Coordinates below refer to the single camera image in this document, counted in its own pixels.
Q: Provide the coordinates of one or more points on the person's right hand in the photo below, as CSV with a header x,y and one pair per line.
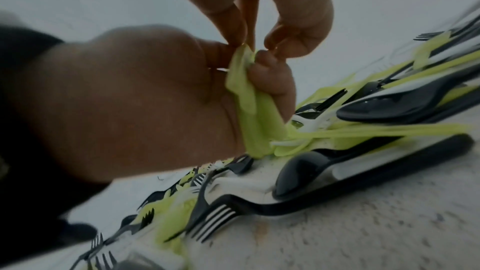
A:
x,y
123,100

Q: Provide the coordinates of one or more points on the green plastic utensil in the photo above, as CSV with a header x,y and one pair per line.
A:
x,y
258,120

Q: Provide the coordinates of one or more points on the pile of plastic cutlery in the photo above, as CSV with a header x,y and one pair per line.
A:
x,y
311,171

